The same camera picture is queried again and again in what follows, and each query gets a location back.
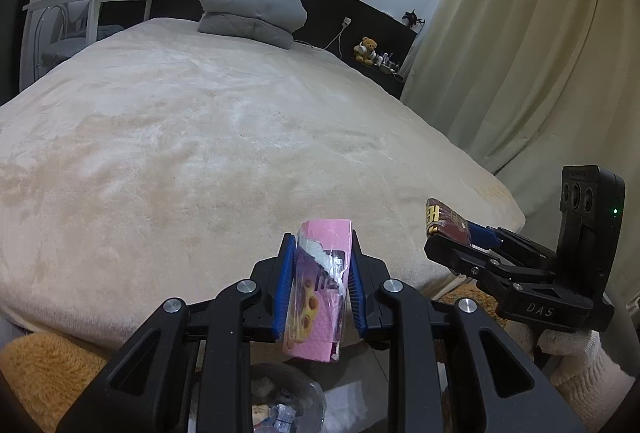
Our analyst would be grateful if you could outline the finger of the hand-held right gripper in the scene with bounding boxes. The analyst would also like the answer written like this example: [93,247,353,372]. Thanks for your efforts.
[424,235,521,281]
[465,220,558,270]

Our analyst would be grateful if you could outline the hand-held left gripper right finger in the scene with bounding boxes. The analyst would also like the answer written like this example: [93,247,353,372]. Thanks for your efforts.
[347,230,586,433]

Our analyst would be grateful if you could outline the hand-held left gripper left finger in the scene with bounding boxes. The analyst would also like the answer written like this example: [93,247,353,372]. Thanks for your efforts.
[55,233,301,433]

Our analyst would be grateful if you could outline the maroon packet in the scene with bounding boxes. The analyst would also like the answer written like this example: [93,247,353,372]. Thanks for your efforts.
[425,198,473,249]

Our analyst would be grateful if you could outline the pink torn box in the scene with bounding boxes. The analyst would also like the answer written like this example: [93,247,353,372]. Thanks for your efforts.
[281,218,354,364]

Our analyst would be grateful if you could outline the clear plastic trash bag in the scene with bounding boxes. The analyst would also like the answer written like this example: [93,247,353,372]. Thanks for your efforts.
[250,363,328,433]

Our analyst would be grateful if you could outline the cream curtain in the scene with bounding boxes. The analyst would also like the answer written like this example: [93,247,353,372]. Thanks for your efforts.
[400,0,640,214]

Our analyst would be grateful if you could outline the cluster of small bottles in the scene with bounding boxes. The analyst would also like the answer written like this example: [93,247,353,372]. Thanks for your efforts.
[375,53,403,76]

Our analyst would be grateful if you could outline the brown teddy bear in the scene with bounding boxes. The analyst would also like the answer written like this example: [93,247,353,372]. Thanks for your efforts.
[353,37,379,66]

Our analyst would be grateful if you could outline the grey pillow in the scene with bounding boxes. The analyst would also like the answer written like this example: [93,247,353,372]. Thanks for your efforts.
[197,13,296,50]

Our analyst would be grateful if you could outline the yellow plush rug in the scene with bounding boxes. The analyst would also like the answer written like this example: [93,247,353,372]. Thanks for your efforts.
[0,283,536,433]

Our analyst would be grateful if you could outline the grey folded pillows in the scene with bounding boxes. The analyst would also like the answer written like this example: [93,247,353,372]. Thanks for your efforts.
[199,0,308,34]

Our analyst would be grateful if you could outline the grey cushioned chair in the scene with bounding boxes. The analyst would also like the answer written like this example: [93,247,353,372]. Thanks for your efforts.
[27,3,126,68]

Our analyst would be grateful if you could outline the white charging cable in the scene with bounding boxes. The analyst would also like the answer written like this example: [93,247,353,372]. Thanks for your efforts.
[295,23,348,51]

